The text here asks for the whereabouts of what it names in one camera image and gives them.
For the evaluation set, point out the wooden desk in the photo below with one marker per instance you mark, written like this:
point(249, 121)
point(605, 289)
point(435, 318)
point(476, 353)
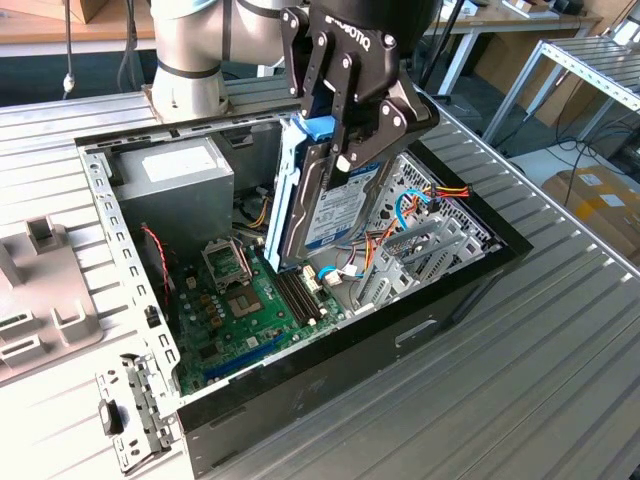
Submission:
point(500, 22)
point(50, 30)

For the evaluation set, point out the metal disk bay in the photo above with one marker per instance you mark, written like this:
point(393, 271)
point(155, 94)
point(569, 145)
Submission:
point(477, 247)

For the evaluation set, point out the grey power supply unit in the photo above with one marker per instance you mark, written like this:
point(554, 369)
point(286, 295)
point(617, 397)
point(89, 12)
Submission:
point(175, 200)

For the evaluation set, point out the black open PC case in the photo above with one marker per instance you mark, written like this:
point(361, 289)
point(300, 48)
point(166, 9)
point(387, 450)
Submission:
point(325, 400)

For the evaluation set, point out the hard disk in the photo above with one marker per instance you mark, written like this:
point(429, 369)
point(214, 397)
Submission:
point(340, 210)

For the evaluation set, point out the CPU socket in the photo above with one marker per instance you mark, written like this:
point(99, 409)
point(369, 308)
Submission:
point(242, 302)

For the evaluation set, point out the grey parts rack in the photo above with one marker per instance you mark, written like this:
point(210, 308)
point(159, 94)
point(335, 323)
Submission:
point(45, 280)

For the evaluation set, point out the green motherboard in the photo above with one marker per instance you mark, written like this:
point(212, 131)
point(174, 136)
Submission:
point(260, 330)

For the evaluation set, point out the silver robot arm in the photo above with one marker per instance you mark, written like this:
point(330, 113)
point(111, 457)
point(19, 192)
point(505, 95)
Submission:
point(185, 45)

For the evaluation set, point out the brown cardboard box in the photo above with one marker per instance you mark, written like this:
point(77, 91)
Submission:
point(85, 10)
point(565, 102)

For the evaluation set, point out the blue expansion slot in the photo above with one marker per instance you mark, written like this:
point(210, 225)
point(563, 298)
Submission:
point(240, 361)

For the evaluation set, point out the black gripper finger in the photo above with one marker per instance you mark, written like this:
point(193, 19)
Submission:
point(395, 120)
point(295, 50)

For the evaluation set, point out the labelled cardboard box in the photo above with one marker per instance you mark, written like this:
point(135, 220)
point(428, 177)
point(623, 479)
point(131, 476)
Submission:
point(600, 220)

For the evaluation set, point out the green RAM stick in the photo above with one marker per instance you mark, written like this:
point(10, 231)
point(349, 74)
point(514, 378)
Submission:
point(11, 320)

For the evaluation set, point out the small black case switch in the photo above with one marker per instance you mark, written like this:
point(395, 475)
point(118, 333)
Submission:
point(151, 317)

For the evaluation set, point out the white board connector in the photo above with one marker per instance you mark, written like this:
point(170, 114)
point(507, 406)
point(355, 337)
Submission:
point(310, 280)

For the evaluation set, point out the small white box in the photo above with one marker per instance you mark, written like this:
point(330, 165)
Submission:
point(532, 7)

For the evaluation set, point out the black RAM slot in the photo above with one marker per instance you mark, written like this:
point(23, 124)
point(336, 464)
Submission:
point(289, 300)
point(295, 300)
point(306, 298)
point(300, 299)

